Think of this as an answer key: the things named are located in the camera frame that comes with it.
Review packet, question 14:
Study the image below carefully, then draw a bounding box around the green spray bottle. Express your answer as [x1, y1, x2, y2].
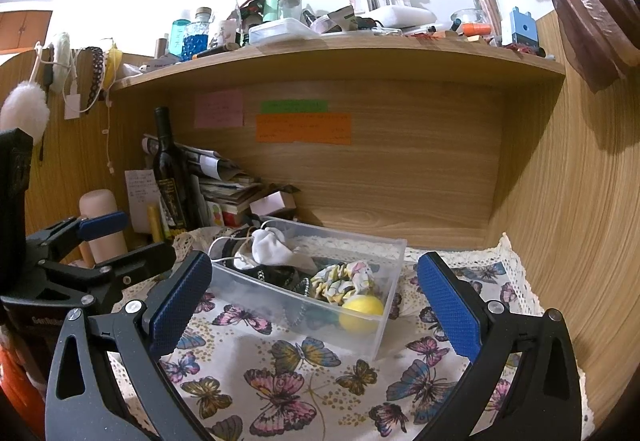
[260, 0, 286, 24]

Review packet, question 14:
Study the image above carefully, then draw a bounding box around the yellow ball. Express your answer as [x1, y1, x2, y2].
[339, 295, 386, 334]

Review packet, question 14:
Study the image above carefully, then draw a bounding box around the clear bottle with cork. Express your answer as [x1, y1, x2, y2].
[222, 0, 251, 46]

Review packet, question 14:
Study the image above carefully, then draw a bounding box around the white fluffy pompom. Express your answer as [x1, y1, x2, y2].
[0, 80, 51, 142]

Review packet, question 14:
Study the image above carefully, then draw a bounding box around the yellow hanging item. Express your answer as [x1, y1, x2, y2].
[102, 46, 123, 89]

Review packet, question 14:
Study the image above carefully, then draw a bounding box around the pink sticky note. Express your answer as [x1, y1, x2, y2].
[194, 90, 245, 129]

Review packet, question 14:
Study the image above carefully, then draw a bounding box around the wooden cabinet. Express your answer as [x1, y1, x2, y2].
[0, 11, 53, 54]

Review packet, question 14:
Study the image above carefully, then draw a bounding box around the white plastic case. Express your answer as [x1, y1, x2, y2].
[372, 6, 436, 29]

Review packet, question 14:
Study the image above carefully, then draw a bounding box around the blue pencil sharpener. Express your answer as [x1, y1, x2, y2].
[510, 7, 542, 48]

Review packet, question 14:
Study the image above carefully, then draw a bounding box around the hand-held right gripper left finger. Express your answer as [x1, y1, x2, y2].
[45, 251, 216, 441]

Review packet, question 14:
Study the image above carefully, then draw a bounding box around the black tube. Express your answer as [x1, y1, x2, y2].
[192, 43, 241, 59]

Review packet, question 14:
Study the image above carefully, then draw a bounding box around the glass jar with copper sticks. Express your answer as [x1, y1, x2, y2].
[470, 0, 503, 39]

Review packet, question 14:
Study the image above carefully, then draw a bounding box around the white note paper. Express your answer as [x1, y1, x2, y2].
[124, 169, 158, 234]

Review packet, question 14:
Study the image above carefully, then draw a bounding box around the dark wine bottle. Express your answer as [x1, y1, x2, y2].
[151, 107, 198, 242]

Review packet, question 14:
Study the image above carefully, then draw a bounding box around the clear glass jar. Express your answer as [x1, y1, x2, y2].
[277, 0, 304, 22]

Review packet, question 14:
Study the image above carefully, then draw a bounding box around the stack of books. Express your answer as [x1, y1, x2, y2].
[197, 176, 266, 229]

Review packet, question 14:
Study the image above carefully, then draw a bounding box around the teal scrunchie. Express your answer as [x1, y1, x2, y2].
[302, 306, 343, 329]

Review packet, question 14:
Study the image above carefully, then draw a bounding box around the wooden shelf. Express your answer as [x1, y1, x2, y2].
[107, 32, 567, 94]

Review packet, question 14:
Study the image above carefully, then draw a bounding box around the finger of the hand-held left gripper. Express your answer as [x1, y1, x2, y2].
[27, 212, 129, 259]
[40, 242, 178, 317]

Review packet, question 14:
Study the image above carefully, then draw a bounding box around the yellow tube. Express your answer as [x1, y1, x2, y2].
[146, 206, 166, 244]

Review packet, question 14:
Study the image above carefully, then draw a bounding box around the teal liquid bottle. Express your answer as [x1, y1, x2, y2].
[169, 18, 191, 56]

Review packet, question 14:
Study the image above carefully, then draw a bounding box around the orange cloth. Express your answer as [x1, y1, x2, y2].
[0, 331, 51, 437]

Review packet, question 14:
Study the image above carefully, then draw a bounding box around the white hanging tag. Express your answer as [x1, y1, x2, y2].
[64, 88, 83, 119]

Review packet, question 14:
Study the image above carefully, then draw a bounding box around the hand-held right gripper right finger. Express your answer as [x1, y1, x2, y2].
[410, 252, 582, 441]

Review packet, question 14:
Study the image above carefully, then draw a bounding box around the orange sticky note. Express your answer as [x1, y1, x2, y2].
[256, 112, 352, 144]

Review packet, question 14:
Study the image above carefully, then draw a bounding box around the clear plastic box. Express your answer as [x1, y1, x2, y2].
[207, 216, 408, 362]

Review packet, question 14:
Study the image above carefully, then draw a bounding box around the butterfly print tablecloth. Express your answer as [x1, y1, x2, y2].
[107, 226, 546, 441]

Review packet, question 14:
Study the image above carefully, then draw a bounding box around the green sticky note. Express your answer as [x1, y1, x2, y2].
[260, 99, 329, 113]

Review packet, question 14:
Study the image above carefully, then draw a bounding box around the black lace headband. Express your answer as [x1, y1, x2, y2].
[82, 46, 106, 104]

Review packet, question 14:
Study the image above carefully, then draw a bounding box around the rolled newspaper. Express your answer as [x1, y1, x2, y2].
[141, 133, 241, 182]

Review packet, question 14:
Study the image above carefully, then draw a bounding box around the blue filled glass bottle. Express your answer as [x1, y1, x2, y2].
[181, 7, 211, 62]

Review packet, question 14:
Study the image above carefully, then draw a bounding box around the white earphone cable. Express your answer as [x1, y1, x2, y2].
[102, 101, 117, 174]

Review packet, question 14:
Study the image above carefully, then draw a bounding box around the white sock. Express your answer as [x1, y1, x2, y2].
[235, 228, 293, 269]

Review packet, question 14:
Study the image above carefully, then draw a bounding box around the floral scrunchie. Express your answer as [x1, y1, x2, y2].
[309, 260, 376, 307]

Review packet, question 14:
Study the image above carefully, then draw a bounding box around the small white cardboard box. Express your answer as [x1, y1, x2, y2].
[249, 191, 298, 222]

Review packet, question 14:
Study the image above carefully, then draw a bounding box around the flat white container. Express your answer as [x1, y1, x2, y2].
[248, 17, 321, 46]

